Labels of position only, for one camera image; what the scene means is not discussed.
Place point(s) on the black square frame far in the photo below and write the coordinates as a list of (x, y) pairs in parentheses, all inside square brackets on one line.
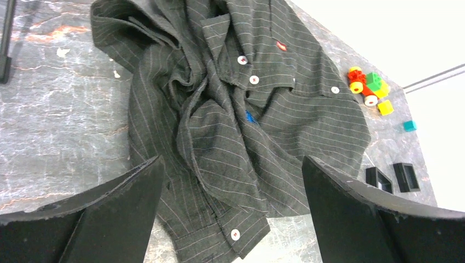
[(406, 177)]

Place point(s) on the black microphone tripod stand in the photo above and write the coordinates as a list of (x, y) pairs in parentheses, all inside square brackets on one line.
[(6, 60)]

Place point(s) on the dark grey pinstriped shirt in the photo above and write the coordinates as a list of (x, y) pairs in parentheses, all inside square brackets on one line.
[(197, 67)]

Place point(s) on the yellow toy brick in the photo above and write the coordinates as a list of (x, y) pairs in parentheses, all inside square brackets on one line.
[(385, 107)]

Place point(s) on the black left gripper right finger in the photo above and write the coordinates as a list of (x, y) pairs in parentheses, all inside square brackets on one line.
[(356, 222)]

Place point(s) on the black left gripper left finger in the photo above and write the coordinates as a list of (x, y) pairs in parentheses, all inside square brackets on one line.
[(108, 223)]

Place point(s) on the red yellow toy car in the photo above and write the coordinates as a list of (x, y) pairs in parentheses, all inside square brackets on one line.
[(371, 86)]

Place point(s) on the blue round brooch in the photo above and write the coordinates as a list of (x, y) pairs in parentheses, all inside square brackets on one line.
[(250, 118)]

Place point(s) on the teal toy cube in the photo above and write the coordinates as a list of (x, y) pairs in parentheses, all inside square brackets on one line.
[(410, 126)]

